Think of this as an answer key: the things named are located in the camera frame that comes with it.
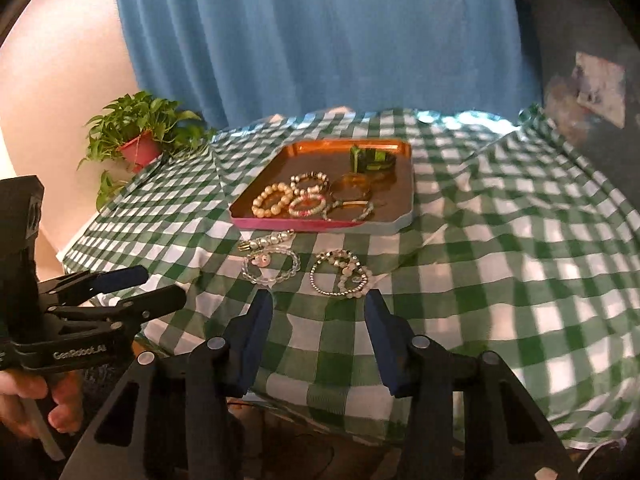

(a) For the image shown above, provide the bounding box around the pale green bead bracelet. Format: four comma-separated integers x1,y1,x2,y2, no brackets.
322,200,375,224

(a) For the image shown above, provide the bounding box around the pink bead bracelet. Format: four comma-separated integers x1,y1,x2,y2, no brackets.
287,193,327,219

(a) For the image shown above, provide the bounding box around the person's left hand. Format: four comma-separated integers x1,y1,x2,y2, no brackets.
0,371,84,439

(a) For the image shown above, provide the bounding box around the red flower pot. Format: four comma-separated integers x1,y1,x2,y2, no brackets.
117,130,164,174

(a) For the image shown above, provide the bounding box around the white pearl bracelet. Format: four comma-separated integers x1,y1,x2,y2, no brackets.
289,170,331,195

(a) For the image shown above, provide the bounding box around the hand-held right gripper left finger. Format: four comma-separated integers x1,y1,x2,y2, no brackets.
65,289,274,480

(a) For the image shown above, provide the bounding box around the clear crystal bracelet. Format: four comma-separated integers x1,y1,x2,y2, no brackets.
242,249,301,289

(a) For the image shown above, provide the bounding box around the rose bead bracelet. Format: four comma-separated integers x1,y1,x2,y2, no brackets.
339,264,374,299

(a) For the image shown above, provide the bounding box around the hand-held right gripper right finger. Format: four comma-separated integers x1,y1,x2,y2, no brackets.
364,289,583,480

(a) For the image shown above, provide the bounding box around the blue curtain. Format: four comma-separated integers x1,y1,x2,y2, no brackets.
111,0,544,132

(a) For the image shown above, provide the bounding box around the white sticker label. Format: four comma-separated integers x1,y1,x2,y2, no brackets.
574,52,627,129

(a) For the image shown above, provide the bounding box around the cream pearl bracelet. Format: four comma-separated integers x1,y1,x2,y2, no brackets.
251,183,296,220

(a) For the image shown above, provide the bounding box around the green ribbon band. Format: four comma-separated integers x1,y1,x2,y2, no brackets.
348,143,396,174

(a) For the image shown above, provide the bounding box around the green potted plant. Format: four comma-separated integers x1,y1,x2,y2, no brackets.
77,90,219,212

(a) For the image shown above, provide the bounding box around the pink rimmed copper tray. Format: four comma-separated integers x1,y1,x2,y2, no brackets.
228,138,415,235

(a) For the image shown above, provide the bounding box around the silver bead bracelet strand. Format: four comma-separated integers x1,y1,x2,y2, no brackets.
238,229,296,253

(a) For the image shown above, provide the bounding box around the amber bangle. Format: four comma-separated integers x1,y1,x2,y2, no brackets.
329,173,374,201

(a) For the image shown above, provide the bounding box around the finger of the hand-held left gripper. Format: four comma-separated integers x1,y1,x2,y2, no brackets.
40,265,151,307
49,284,187,334

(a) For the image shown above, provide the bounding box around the green checkered tablecloth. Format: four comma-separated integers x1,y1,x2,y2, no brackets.
56,106,640,452

